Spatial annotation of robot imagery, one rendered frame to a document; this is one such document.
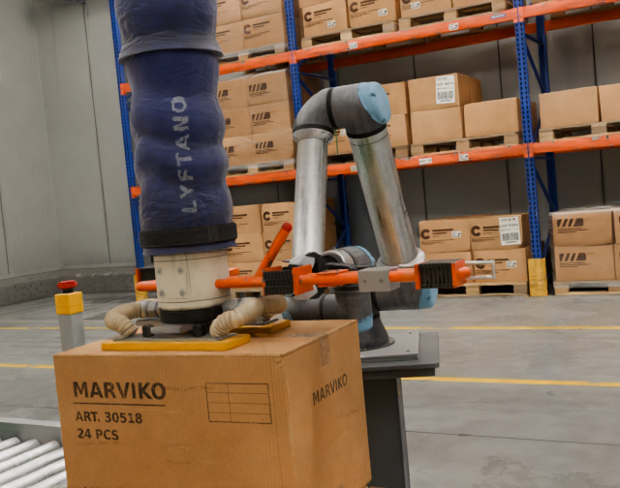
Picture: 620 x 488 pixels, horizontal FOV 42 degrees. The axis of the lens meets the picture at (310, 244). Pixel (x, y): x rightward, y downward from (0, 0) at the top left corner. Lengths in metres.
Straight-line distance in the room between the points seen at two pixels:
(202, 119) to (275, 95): 8.18
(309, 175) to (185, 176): 0.48
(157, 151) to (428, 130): 7.48
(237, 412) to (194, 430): 0.12
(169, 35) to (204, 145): 0.25
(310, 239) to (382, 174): 0.30
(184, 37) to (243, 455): 0.90
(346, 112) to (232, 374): 0.84
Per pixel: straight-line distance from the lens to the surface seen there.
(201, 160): 1.81
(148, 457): 1.86
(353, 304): 2.02
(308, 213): 2.14
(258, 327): 1.88
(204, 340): 1.75
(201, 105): 1.83
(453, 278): 1.59
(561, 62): 10.17
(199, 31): 1.86
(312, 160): 2.19
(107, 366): 1.86
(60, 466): 2.54
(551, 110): 8.82
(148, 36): 1.84
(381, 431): 2.55
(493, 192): 10.30
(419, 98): 9.23
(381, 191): 2.29
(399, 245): 2.38
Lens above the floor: 1.25
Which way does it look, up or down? 3 degrees down
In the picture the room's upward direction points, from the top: 5 degrees counter-clockwise
